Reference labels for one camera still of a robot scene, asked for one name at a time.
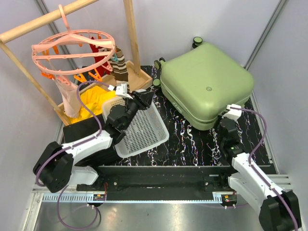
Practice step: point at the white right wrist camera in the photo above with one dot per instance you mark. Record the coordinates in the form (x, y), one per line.
(234, 112)

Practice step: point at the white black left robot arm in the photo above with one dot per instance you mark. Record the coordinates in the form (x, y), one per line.
(57, 166)

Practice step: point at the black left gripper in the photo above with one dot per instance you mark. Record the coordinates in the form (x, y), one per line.
(145, 99)

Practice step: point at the teal clothespin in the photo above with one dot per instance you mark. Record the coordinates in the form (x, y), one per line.
(114, 58)

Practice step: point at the aluminium frame rail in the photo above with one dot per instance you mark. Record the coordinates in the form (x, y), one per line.
(48, 192)

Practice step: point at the red garment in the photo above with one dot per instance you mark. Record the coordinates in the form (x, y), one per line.
(101, 69)

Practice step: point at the black box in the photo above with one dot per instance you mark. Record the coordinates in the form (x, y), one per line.
(93, 153)

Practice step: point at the pale pink garment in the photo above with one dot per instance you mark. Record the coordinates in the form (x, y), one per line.
(68, 92)

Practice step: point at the white plastic mesh basket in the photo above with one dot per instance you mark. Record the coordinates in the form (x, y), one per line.
(132, 133)

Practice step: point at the wooden clothes rack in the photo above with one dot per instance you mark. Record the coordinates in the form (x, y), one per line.
(137, 78)

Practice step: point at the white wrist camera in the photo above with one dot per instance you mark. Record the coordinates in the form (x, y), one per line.
(121, 91)
(234, 112)

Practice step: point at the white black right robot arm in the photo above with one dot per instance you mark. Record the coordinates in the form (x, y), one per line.
(277, 209)

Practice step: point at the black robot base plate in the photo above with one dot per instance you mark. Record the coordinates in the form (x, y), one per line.
(104, 171)

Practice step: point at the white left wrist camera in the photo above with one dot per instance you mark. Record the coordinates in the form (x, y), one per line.
(121, 91)

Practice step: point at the brown striped sock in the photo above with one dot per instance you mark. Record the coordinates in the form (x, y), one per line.
(119, 70)

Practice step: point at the pink round clip hanger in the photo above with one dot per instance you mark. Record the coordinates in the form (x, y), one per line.
(71, 45)

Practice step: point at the orange clothespin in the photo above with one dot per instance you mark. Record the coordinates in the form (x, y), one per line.
(80, 78)

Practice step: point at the green hard-shell suitcase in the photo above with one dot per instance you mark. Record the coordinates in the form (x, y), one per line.
(201, 83)

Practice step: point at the yellow shorts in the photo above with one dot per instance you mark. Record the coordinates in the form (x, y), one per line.
(93, 99)

